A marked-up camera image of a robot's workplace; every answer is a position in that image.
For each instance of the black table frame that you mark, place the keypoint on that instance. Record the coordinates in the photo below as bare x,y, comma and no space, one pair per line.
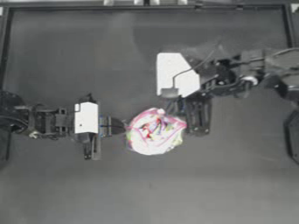
117,6

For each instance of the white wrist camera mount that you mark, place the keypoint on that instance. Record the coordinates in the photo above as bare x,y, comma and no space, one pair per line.
175,73
86,118

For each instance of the clear bag with pink zip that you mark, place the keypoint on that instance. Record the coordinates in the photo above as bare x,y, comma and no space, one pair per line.
155,137

